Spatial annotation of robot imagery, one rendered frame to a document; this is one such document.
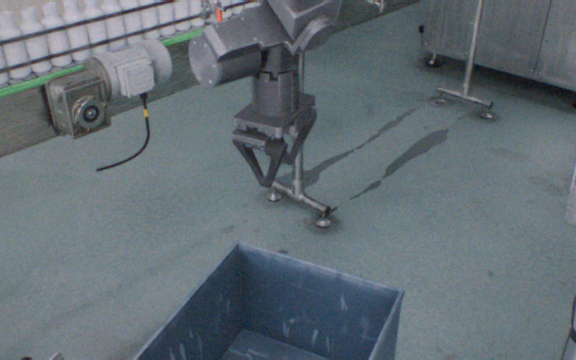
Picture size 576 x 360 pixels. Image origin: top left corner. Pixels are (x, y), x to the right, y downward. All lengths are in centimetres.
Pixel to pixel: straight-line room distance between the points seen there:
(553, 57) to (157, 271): 269
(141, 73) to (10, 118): 35
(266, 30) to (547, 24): 347
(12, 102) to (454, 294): 169
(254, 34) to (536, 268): 219
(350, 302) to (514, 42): 325
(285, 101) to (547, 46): 345
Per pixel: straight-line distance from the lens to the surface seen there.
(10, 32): 175
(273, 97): 72
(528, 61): 418
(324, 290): 109
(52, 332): 243
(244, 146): 74
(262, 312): 120
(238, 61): 67
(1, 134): 178
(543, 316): 251
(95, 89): 173
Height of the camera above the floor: 163
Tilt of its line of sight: 32 degrees down
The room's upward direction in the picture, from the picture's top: straight up
